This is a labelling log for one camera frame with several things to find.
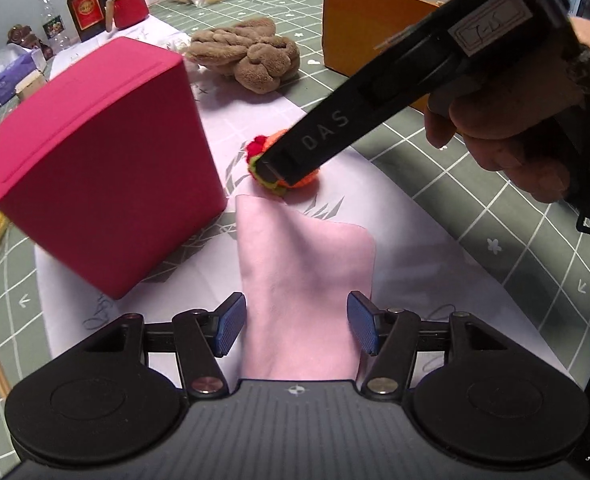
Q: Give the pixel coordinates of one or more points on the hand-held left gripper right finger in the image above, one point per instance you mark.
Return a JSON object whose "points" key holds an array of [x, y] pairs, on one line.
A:
{"points": [[365, 325]]}

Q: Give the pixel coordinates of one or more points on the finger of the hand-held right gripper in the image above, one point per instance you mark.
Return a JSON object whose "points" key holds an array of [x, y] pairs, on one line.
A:
{"points": [[277, 170]]}

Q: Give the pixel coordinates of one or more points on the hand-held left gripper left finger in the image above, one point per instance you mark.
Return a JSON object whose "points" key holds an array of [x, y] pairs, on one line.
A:
{"points": [[230, 327]]}

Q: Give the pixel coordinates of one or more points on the crocheted orange fruit toy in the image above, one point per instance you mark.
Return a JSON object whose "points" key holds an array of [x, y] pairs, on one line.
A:
{"points": [[257, 152]]}

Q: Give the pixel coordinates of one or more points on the orange cardboard box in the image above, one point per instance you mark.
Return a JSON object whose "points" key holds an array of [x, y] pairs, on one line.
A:
{"points": [[370, 25]]}

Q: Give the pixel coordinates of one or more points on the pink cloth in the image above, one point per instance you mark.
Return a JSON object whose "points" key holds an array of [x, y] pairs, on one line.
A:
{"points": [[305, 280]]}

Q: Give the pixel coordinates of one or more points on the person's right hand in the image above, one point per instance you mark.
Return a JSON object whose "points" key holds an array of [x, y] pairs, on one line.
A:
{"points": [[515, 125]]}

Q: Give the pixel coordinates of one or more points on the white table mat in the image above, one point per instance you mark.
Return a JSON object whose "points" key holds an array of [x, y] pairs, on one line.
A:
{"points": [[425, 240]]}

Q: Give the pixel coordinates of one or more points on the brown plush toy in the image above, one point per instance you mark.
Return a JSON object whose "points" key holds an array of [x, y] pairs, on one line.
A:
{"points": [[255, 57]]}

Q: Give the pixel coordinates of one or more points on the green checked tablecloth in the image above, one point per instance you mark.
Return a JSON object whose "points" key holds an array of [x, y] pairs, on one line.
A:
{"points": [[500, 210]]}

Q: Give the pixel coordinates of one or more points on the magenta cardboard box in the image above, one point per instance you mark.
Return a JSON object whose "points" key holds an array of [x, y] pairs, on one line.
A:
{"points": [[100, 170]]}

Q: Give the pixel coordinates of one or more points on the red mug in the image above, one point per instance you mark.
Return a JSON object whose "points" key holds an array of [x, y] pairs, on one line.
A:
{"points": [[130, 9]]}

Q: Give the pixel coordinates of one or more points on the brown liquor bottle red label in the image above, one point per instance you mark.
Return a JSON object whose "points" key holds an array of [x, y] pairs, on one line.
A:
{"points": [[85, 7]]}

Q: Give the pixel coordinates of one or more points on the small beige box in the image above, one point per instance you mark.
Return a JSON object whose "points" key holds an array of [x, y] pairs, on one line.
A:
{"points": [[32, 85]]}

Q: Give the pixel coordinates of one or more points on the clear plastic water bottle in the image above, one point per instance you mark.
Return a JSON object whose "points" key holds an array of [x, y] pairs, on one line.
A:
{"points": [[52, 25]]}

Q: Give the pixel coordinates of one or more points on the brown figurine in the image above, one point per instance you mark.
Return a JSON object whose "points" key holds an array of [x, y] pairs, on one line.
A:
{"points": [[27, 40]]}

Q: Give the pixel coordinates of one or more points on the purple tissue box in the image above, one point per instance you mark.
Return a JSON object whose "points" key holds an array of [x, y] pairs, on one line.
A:
{"points": [[12, 72]]}

